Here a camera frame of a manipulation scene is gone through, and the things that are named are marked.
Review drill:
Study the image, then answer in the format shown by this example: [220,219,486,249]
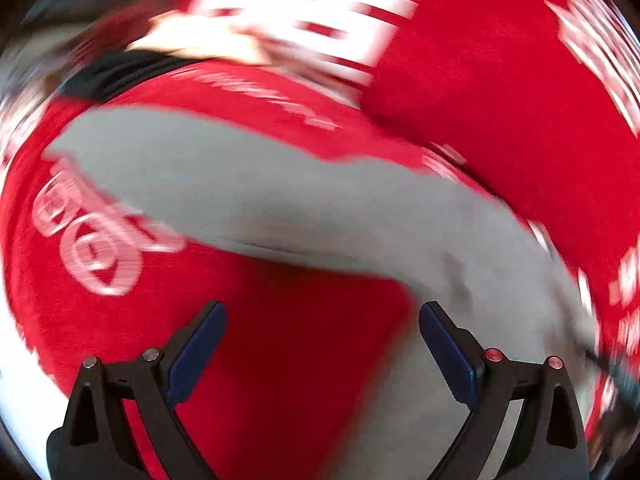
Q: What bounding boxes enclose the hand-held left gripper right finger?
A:
[419,301,591,480]

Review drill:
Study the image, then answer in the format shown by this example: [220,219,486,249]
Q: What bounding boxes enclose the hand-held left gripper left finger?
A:
[46,300,229,480]

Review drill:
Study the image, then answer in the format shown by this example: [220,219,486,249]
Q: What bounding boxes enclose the grey knit garment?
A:
[45,107,601,480]

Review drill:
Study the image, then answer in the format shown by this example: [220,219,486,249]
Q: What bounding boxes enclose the red printed blanket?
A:
[0,0,640,480]

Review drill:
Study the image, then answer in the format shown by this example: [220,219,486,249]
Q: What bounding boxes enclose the dark cloth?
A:
[59,50,213,107]

